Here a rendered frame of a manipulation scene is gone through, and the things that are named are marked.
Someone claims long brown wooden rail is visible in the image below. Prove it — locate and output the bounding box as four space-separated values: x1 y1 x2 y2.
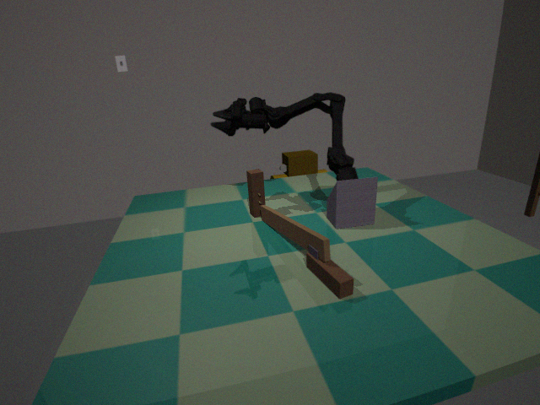
261 205 331 262

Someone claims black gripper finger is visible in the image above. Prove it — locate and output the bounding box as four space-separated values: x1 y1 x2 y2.
210 120 229 134
213 104 233 122

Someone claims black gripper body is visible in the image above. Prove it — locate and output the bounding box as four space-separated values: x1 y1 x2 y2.
228 102 253 136

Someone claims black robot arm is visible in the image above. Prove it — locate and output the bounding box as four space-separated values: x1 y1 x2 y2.
249 92 358 181

